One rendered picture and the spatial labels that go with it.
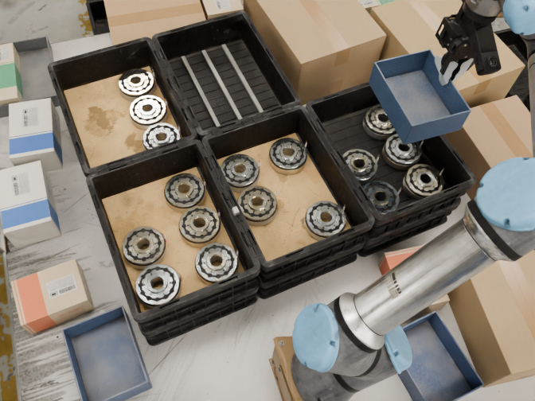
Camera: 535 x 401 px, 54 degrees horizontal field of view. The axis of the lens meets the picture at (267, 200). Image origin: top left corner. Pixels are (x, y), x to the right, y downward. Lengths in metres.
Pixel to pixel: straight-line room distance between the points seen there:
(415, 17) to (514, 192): 1.07
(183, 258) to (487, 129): 0.93
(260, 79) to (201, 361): 0.84
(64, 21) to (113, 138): 1.73
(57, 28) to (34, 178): 1.70
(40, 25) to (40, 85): 1.34
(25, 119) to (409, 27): 1.19
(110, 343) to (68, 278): 0.19
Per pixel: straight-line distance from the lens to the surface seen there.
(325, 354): 0.95
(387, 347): 1.06
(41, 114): 1.71
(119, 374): 1.39
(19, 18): 3.30
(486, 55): 1.22
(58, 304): 1.40
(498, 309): 1.38
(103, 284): 1.48
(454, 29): 1.26
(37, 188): 1.56
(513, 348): 1.36
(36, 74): 1.94
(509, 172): 0.87
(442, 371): 1.45
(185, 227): 1.33
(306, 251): 1.22
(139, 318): 1.18
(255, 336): 1.39
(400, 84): 1.37
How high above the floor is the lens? 2.04
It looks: 60 degrees down
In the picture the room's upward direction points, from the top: 5 degrees clockwise
